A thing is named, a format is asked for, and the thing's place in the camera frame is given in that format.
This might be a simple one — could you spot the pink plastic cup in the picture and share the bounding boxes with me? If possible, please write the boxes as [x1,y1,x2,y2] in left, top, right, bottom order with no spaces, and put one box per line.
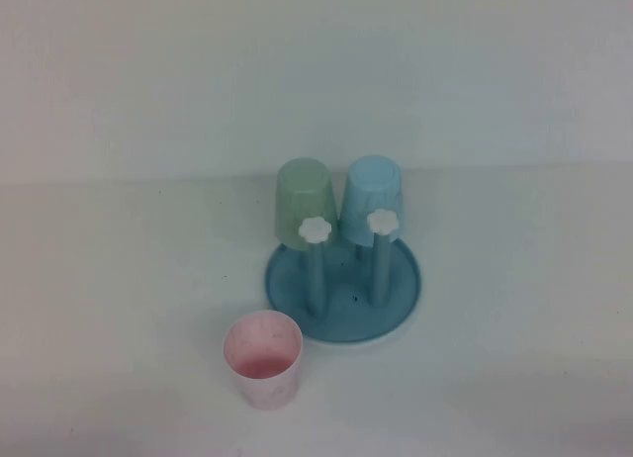
[222,309,304,412]

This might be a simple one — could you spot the green plastic cup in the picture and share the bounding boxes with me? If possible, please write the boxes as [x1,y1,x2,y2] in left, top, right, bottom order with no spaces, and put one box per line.
[275,157,342,253]

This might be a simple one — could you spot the blue plastic cup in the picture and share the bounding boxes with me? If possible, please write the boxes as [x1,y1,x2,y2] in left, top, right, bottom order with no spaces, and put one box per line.
[340,153,409,248]

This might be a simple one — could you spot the blue cup stand white caps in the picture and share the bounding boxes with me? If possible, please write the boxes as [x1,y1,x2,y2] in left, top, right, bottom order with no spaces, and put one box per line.
[264,210,422,352]

